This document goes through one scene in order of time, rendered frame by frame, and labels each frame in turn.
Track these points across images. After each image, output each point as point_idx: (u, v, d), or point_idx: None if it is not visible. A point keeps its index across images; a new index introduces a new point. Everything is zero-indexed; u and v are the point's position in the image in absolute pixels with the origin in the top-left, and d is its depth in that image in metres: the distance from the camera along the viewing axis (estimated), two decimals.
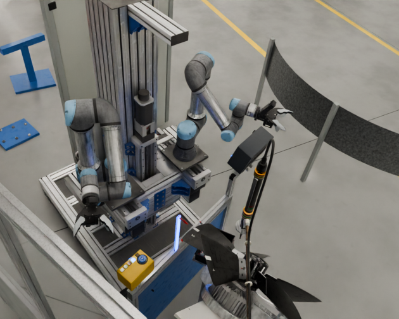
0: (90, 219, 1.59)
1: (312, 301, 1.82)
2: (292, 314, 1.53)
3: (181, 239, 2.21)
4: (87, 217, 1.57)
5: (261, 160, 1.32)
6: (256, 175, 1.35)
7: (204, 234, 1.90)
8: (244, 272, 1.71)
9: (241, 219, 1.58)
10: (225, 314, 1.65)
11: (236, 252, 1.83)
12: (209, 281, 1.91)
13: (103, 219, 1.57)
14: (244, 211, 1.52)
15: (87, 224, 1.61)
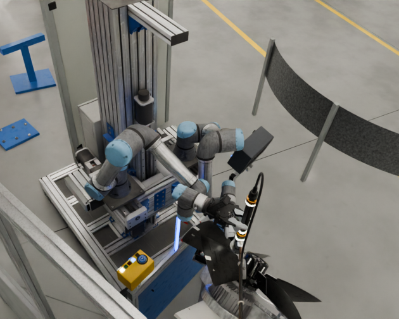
0: (227, 218, 1.62)
1: (312, 301, 1.82)
2: (292, 314, 1.53)
3: (181, 239, 2.21)
4: (227, 217, 1.60)
5: (252, 189, 1.44)
6: (248, 202, 1.47)
7: (204, 233, 1.89)
8: (244, 272, 1.71)
9: (235, 240, 1.70)
10: (225, 314, 1.65)
11: None
12: (209, 281, 1.91)
13: (238, 212, 1.61)
14: (237, 233, 1.64)
15: None
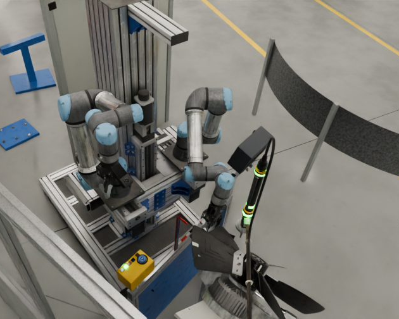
0: None
1: (318, 311, 1.71)
2: (277, 307, 1.49)
3: (181, 239, 2.21)
4: (111, 180, 1.57)
5: (261, 158, 1.32)
6: (257, 173, 1.35)
7: (212, 234, 1.96)
8: (240, 269, 1.72)
9: (241, 218, 1.58)
10: (225, 314, 1.65)
11: (239, 253, 1.86)
12: (209, 281, 1.91)
13: None
14: (244, 209, 1.52)
15: None
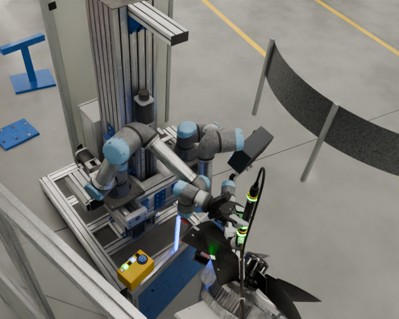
0: (228, 214, 1.60)
1: (296, 311, 1.46)
2: (218, 267, 1.53)
3: (181, 239, 2.21)
4: (228, 214, 1.58)
5: (253, 185, 1.42)
6: (249, 198, 1.45)
7: None
8: None
9: (235, 237, 1.68)
10: (225, 314, 1.65)
11: None
12: (209, 281, 1.91)
13: (239, 209, 1.59)
14: (239, 229, 1.62)
15: None
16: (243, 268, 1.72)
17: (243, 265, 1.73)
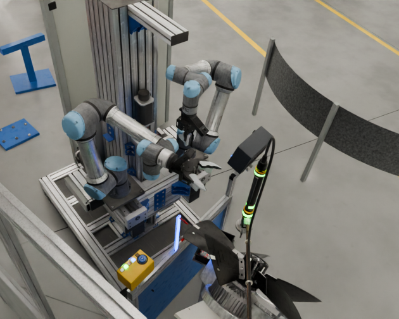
0: (192, 173, 1.55)
1: (296, 311, 1.46)
2: (218, 267, 1.53)
3: (181, 239, 2.21)
4: (192, 172, 1.53)
5: (261, 159, 1.32)
6: (257, 173, 1.35)
7: None
8: None
9: (241, 218, 1.58)
10: (225, 314, 1.65)
11: None
12: (209, 281, 1.91)
13: (204, 164, 1.55)
14: (244, 209, 1.52)
15: None
16: (243, 268, 1.72)
17: (243, 265, 1.73)
